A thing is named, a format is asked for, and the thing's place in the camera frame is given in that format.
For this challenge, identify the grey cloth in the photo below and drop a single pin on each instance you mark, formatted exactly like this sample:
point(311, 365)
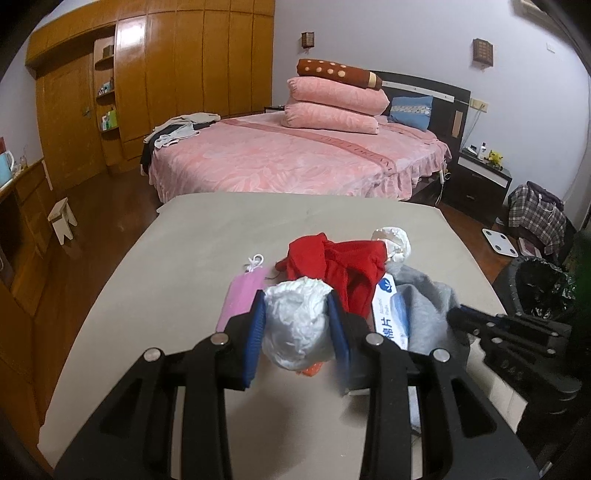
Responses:
point(425, 304)

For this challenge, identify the black headboard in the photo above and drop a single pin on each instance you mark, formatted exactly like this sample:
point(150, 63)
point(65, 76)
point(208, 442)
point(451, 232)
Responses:
point(443, 99)

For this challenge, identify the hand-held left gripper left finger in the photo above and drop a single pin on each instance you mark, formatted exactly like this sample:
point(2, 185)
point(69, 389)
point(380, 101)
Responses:
point(256, 332)

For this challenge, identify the blue pillow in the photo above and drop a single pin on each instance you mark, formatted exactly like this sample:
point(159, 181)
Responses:
point(411, 110)

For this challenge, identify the yellow plush toy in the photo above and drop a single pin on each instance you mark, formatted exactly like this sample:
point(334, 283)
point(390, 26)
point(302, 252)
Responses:
point(495, 157)

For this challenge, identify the white lotion bottle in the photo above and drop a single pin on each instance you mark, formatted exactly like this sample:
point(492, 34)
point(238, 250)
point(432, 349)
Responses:
point(483, 151)

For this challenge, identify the light blue kettle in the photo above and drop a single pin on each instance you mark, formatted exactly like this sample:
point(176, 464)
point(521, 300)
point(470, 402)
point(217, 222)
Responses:
point(4, 166)

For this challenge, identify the wall socket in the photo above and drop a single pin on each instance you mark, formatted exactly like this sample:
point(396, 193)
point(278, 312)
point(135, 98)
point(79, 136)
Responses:
point(479, 105)

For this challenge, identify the pink folded blanket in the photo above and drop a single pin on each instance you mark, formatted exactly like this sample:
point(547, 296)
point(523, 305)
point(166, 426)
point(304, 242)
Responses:
point(330, 117)
point(337, 94)

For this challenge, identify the small shelf items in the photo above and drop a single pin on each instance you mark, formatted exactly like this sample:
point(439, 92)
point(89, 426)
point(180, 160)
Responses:
point(106, 87)

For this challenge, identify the small wooden stool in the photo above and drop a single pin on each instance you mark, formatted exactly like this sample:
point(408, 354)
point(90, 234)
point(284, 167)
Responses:
point(62, 219)

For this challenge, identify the white and blue wipe packet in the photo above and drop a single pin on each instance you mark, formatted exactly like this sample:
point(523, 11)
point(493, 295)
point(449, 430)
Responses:
point(390, 314)

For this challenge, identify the dark small nightstand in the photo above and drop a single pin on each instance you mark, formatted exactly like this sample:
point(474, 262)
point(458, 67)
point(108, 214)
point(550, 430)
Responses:
point(272, 109)

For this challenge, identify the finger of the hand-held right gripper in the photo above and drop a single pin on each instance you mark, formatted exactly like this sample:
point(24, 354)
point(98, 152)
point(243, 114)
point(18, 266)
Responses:
point(475, 319)
point(508, 357)

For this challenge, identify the bathroom scale with maroon panel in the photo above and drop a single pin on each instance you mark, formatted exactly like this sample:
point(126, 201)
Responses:
point(531, 247)

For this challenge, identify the white plastic bag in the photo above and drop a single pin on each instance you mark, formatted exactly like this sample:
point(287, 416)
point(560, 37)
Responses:
point(295, 318)

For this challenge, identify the pile of clothes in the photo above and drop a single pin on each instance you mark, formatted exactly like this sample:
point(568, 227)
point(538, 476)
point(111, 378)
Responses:
point(182, 127)

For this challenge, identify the brown dotted bolster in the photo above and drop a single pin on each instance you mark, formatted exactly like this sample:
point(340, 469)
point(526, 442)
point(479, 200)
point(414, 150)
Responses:
point(337, 71)

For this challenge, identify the pink face mask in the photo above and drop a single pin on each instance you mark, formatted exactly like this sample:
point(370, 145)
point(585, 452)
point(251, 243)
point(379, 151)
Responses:
point(242, 295)

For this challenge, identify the orange mesh scrap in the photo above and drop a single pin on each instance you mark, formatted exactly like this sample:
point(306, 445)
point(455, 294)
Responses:
point(313, 368)

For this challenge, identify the wooden wardrobe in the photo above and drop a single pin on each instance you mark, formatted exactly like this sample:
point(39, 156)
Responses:
point(194, 69)

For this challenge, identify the black bin with black liner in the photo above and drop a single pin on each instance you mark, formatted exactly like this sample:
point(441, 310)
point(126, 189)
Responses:
point(540, 286)

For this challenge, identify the bed with pink bedspread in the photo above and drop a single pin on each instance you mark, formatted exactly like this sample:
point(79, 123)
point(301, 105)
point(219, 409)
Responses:
point(277, 157)

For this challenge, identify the plaid bag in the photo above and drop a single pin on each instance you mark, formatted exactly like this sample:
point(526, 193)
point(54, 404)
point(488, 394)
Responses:
point(538, 217)

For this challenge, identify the black and white nightstand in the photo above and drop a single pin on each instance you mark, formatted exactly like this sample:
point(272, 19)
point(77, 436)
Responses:
point(480, 184)

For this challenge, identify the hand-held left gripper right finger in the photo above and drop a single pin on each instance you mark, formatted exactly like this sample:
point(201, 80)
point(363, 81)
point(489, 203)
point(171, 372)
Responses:
point(339, 332)

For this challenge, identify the white power strip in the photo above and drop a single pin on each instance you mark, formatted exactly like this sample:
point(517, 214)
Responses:
point(444, 175)

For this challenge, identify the red cloth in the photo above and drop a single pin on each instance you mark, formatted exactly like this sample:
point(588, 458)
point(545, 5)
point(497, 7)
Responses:
point(341, 267)

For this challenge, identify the white bathroom scale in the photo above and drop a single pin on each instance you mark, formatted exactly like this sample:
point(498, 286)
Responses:
point(501, 242)

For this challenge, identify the wooden side cabinet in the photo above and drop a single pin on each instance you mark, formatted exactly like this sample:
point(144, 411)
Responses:
point(18, 221)

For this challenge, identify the dark patterned curtain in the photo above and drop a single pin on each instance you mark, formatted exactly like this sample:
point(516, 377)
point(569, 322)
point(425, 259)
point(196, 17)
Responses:
point(582, 258)

